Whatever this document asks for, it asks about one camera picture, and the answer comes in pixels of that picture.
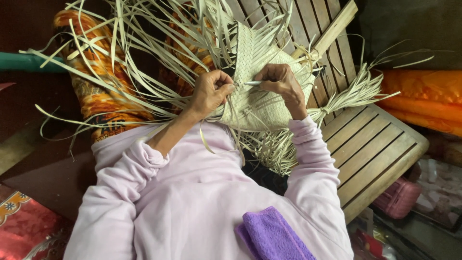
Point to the person's right hand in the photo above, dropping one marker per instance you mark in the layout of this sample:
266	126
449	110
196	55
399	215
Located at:
283	83

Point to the light wooden bar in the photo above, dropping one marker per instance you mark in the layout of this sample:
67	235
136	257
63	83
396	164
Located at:
334	30

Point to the orange patterned trousers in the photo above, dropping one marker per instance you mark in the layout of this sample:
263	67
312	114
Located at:
99	97

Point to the lilac sweater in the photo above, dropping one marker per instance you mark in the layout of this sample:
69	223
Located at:
187	202

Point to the teal plastic object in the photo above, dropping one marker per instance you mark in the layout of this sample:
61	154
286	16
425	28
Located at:
25	62

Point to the red patterned mat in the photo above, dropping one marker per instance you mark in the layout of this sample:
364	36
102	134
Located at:
29	231

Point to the silver metal weaving tool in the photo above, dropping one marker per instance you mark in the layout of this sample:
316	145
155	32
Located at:
252	83

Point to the wooden slatted chair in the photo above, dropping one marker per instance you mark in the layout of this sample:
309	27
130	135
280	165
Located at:
368	144

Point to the clear plastic bag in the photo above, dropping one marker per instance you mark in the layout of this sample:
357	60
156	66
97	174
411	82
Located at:
440	191

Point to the purple towel cloth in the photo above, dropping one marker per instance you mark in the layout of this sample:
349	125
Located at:
270	234

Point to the woven palm leaf mat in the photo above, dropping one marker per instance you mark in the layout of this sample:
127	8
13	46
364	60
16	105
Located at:
252	108

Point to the pink plastic basket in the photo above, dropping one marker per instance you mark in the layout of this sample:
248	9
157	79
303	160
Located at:
397	198

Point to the dark grey cushion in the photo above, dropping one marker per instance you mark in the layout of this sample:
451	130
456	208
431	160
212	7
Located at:
411	32

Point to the person's left hand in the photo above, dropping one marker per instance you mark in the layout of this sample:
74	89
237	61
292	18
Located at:
207	95

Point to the tied bundle of palm strips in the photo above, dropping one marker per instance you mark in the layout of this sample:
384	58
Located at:
346	95

